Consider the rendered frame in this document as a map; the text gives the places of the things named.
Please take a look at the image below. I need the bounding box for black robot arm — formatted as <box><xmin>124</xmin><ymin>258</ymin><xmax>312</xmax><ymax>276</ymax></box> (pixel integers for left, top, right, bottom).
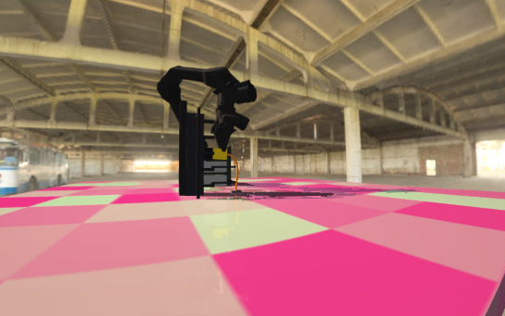
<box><xmin>156</xmin><ymin>66</ymin><xmax>257</xmax><ymax>123</ymax></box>

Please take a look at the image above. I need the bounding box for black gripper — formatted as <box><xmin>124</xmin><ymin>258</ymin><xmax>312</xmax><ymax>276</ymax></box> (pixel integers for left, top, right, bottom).
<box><xmin>210</xmin><ymin>103</ymin><xmax>242</xmax><ymax>152</ymax></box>

